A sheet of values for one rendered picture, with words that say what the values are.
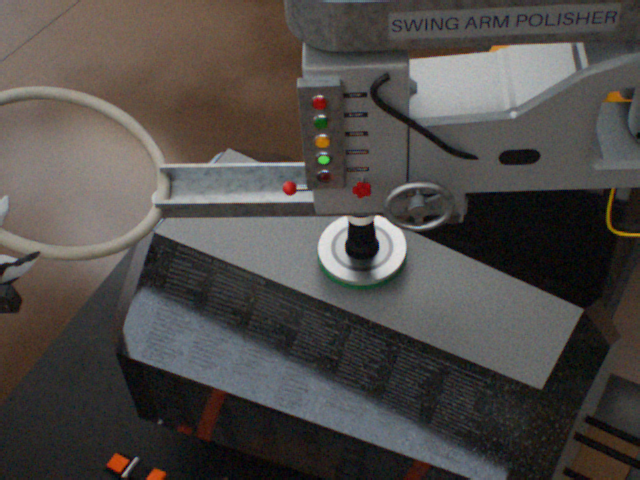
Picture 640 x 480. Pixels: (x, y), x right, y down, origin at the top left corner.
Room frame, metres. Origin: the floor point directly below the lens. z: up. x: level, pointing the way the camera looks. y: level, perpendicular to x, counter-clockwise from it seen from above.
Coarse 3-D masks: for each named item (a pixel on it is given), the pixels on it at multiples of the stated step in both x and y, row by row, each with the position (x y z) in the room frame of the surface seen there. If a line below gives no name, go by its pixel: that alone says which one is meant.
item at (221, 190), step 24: (168, 168) 1.62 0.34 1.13; (192, 168) 1.62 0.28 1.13; (216, 168) 1.61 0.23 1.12; (240, 168) 1.61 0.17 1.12; (264, 168) 1.61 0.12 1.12; (288, 168) 1.60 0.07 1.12; (192, 192) 1.58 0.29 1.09; (216, 192) 1.57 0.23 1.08; (240, 192) 1.57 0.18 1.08; (264, 192) 1.57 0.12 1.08; (168, 216) 1.51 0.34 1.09; (192, 216) 1.51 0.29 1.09; (216, 216) 1.50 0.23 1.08; (240, 216) 1.50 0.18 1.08; (264, 216) 1.50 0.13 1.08; (288, 216) 1.49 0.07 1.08; (312, 216) 1.49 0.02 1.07; (456, 216) 1.43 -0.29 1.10
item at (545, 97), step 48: (528, 48) 1.57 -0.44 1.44; (576, 48) 1.49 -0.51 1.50; (624, 48) 1.44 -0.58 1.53; (432, 96) 1.50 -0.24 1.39; (480, 96) 1.48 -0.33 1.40; (528, 96) 1.44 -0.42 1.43; (576, 96) 1.42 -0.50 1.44; (432, 144) 1.43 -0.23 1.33; (480, 144) 1.43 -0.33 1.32; (528, 144) 1.42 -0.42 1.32; (576, 144) 1.41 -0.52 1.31; (624, 144) 1.47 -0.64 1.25; (432, 192) 1.43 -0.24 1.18
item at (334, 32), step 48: (288, 0) 1.50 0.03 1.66; (336, 0) 1.44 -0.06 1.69; (384, 0) 1.43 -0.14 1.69; (432, 0) 1.42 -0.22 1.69; (480, 0) 1.42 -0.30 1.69; (528, 0) 1.41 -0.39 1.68; (576, 0) 1.41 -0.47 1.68; (624, 0) 1.40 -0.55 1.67; (336, 48) 1.44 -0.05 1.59; (384, 48) 1.43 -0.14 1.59
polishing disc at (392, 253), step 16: (336, 224) 1.62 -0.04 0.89; (384, 224) 1.61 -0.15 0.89; (320, 240) 1.57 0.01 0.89; (336, 240) 1.57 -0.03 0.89; (384, 240) 1.56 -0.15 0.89; (400, 240) 1.55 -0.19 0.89; (320, 256) 1.52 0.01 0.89; (336, 256) 1.52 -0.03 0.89; (384, 256) 1.51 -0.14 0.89; (400, 256) 1.50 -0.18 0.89; (336, 272) 1.47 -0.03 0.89; (352, 272) 1.47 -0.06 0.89; (368, 272) 1.46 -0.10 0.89; (384, 272) 1.46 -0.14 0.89
